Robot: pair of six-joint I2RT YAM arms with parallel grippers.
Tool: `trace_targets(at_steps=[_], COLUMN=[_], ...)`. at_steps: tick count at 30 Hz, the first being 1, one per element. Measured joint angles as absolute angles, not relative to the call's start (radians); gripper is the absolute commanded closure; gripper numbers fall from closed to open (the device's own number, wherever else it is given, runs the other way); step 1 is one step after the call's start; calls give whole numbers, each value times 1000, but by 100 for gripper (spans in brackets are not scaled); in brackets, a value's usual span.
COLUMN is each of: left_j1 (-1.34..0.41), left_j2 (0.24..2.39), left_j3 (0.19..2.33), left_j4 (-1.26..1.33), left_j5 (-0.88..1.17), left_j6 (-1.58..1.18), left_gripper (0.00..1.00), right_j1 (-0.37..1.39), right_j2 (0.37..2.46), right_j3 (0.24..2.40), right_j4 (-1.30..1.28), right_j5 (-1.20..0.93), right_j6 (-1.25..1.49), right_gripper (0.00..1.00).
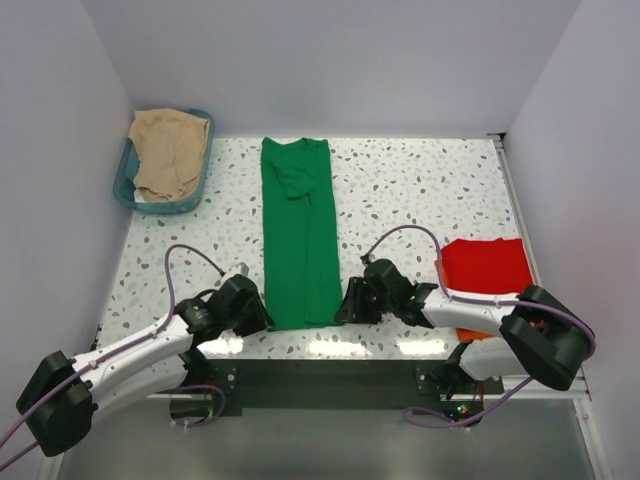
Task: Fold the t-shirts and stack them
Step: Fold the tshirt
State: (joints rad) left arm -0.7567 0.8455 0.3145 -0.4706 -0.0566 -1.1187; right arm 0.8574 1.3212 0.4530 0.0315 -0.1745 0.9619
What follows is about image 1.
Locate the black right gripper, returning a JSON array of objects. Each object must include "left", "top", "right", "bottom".
[{"left": 334, "top": 277, "right": 396, "bottom": 326}]

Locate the green t shirt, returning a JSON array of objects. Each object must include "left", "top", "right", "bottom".
[{"left": 260, "top": 138, "right": 342, "bottom": 331}]

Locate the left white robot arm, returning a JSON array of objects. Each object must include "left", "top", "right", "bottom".
[{"left": 16, "top": 274, "right": 274, "bottom": 457}]

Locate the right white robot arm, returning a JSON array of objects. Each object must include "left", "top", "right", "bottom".
[{"left": 335, "top": 259, "right": 596, "bottom": 393}]

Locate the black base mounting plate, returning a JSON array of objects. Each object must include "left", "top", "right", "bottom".
[{"left": 171, "top": 359, "right": 503, "bottom": 419}]

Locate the folded orange t shirt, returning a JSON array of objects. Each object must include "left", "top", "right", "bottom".
[{"left": 433, "top": 259, "right": 501, "bottom": 342}]

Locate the folded red t shirt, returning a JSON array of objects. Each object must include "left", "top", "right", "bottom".
[{"left": 439, "top": 238, "right": 535, "bottom": 294}]

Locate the teal plastic basket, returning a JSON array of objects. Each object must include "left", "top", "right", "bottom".
[{"left": 113, "top": 108, "right": 214, "bottom": 215}]

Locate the beige t shirt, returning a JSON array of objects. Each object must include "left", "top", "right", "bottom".
[{"left": 128, "top": 108, "right": 211, "bottom": 204}]

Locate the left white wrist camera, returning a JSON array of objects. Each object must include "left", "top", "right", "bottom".
[{"left": 217, "top": 262, "right": 250, "bottom": 286}]

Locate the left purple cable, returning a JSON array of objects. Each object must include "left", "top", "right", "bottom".
[{"left": 0, "top": 243, "right": 229, "bottom": 451}]

